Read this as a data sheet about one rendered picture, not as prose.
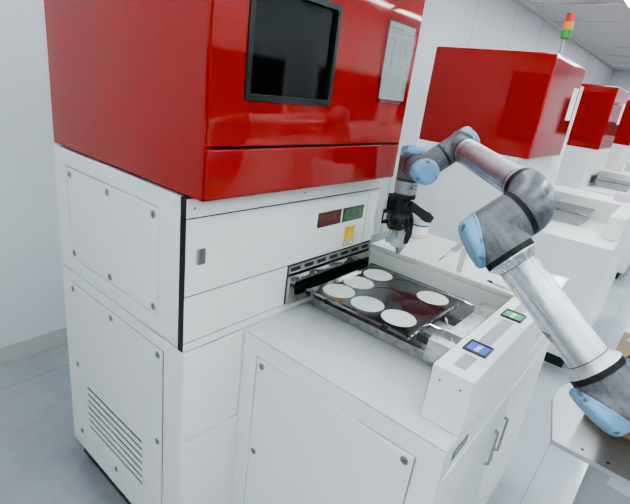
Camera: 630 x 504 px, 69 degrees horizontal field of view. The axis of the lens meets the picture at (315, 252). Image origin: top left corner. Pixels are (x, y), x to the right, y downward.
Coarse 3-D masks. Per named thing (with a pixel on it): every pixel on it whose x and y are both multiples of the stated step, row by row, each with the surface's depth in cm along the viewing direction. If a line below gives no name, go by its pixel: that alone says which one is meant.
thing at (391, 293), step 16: (352, 272) 158; (320, 288) 142; (352, 288) 145; (384, 288) 148; (400, 288) 150; (416, 288) 152; (384, 304) 137; (400, 304) 139; (416, 304) 140; (432, 304) 141; (448, 304) 143; (384, 320) 127; (416, 320) 130
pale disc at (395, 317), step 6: (384, 312) 132; (390, 312) 133; (396, 312) 133; (402, 312) 134; (384, 318) 129; (390, 318) 129; (396, 318) 130; (402, 318) 130; (408, 318) 130; (414, 318) 131; (396, 324) 126; (402, 324) 127; (408, 324) 127; (414, 324) 127
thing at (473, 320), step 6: (468, 318) 140; (474, 318) 140; (480, 318) 141; (486, 318) 141; (462, 324) 135; (468, 324) 136; (474, 324) 136; (462, 330) 132; (468, 330) 132; (426, 348) 120; (426, 354) 120; (432, 354) 119; (438, 354) 118; (432, 360) 119
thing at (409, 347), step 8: (312, 304) 148; (320, 304) 146; (328, 304) 144; (328, 312) 144; (336, 312) 142; (344, 312) 140; (344, 320) 140; (352, 320) 138; (360, 320) 136; (360, 328) 137; (368, 328) 135; (376, 328) 133; (376, 336) 134; (384, 336) 132; (392, 336) 130; (392, 344) 131; (400, 344) 129; (408, 344) 127; (416, 344) 127; (408, 352) 128; (416, 352) 126; (424, 360) 125
